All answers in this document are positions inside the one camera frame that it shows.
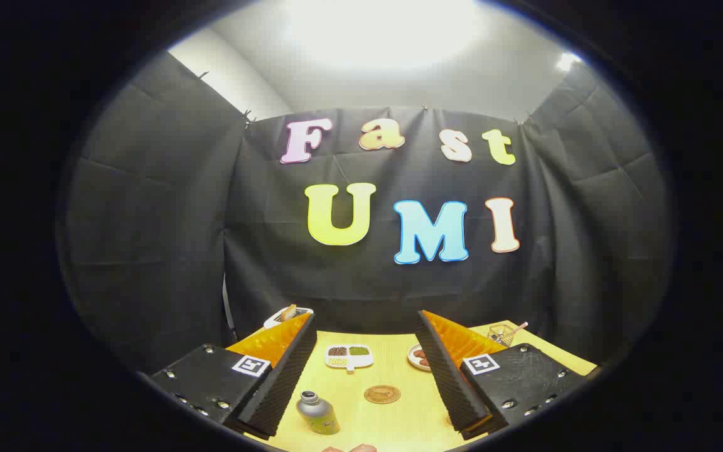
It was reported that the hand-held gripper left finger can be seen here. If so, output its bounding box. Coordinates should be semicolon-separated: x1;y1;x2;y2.
148;312;317;440

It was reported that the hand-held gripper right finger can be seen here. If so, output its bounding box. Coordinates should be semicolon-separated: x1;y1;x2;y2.
415;309;599;440

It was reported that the silver green juice bottle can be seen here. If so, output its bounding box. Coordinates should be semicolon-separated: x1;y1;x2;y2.
296;390;341;436

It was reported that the round wooden coaster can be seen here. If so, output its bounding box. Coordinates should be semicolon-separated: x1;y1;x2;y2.
363;385;402;405

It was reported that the round white plate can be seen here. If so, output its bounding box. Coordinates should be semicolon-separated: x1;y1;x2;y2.
407;343;432;372

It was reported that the white toaster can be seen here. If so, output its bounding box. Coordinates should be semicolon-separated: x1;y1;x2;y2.
264;306;314;330

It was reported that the wooden table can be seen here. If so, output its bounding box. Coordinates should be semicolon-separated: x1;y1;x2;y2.
227;320;597;452

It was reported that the white divided bean tray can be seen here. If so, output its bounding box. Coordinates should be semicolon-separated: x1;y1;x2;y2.
325;344;374;374

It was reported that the metal wire holder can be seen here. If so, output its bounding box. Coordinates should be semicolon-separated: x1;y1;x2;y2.
488;323;518;347

